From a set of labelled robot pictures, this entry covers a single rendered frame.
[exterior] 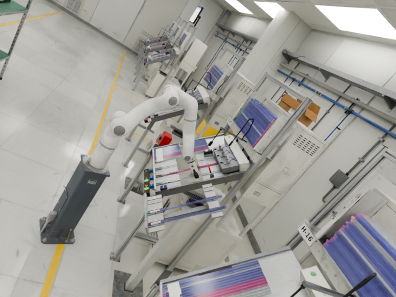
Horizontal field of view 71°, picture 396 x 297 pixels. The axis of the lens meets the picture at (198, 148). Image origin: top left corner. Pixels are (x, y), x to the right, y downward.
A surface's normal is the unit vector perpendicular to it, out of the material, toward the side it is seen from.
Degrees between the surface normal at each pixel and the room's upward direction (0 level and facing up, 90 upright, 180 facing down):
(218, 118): 90
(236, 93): 90
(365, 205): 90
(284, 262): 45
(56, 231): 90
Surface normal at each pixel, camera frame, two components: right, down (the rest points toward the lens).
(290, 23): 0.17, 0.48
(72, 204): 0.44, 0.59
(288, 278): -0.18, -0.85
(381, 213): -0.81, -0.43
